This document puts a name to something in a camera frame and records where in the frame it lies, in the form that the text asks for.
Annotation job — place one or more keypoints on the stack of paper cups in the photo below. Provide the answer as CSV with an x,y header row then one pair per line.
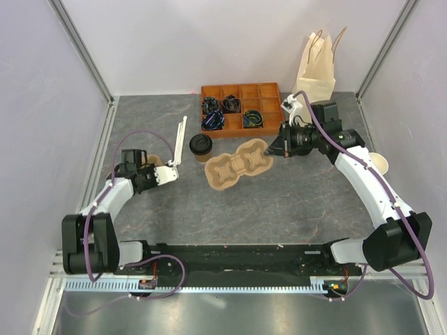
x,y
380,162

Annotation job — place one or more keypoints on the orange compartment tray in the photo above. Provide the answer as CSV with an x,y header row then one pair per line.
x,y
264,97

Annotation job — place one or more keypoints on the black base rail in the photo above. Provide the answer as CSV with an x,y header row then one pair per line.
x,y
239,265

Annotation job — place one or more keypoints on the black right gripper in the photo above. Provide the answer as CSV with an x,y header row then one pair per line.
x,y
282,144

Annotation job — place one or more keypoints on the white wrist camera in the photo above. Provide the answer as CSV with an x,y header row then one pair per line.
x,y
166,172
294,108

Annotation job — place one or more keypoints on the black cup lid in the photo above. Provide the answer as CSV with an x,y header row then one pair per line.
x,y
200,144

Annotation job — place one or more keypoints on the dark coiled band left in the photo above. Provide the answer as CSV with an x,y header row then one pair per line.
x,y
210,104

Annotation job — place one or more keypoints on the blue striped coiled band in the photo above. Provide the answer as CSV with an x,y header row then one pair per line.
x,y
214,121

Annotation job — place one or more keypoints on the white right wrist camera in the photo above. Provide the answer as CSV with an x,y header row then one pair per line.
x,y
294,108

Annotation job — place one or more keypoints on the brown pulp cup carrier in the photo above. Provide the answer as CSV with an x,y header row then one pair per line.
x,y
224,171
152,159

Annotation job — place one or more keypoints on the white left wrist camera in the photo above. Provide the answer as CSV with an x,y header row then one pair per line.
x,y
166,172

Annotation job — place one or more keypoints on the black lid stack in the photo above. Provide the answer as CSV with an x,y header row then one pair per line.
x,y
302,151

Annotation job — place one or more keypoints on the kraft paper bag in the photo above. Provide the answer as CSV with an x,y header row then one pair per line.
x,y
316,75

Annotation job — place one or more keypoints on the white slotted cable duct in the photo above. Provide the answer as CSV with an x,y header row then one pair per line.
x,y
127,285

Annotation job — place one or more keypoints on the white straw pack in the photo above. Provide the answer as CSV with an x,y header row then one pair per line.
x,y
181,130

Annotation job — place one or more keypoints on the brown black coiled band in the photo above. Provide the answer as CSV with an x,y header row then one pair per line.
x,y
231,105

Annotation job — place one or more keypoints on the green yellow coiled band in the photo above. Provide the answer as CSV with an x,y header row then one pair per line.
x,y
252,119

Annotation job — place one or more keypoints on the single paper cup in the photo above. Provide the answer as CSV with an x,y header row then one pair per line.
x,y
203,158

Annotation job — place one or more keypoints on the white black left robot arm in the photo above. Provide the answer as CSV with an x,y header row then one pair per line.
x,y
89,242

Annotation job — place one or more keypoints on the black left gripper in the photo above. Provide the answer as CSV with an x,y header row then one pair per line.
x,y
154,183

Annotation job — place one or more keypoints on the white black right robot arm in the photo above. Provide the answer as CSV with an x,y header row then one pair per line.
x,y
399,232

